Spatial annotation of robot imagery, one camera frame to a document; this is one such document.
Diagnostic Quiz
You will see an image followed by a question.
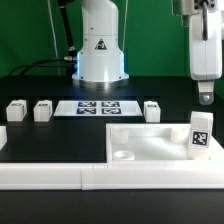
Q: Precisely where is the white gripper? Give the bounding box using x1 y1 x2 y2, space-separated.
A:
189 11 222 105

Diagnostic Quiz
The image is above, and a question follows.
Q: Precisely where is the white square table top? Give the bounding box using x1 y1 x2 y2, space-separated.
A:
105 122 224 163

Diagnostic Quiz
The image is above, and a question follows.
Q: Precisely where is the white U-shaped obstacle fence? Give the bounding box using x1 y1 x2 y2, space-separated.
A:
0 136 224 190

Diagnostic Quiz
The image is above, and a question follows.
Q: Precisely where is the white hanging cable right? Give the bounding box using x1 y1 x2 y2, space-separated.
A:
121 0 128 51

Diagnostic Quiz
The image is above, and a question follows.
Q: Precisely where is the white hanging cable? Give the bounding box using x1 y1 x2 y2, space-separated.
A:
46 0 62 76
121 0 128 51

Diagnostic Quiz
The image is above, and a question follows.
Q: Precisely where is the white marker base plate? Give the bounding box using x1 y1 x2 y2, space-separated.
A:
54 100 142 117

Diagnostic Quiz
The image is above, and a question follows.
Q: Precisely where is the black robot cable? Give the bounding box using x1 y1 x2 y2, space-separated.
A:
7 58 78 78

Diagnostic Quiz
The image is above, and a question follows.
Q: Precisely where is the white hanging cable left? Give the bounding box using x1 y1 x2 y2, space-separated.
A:
46 0 62 76

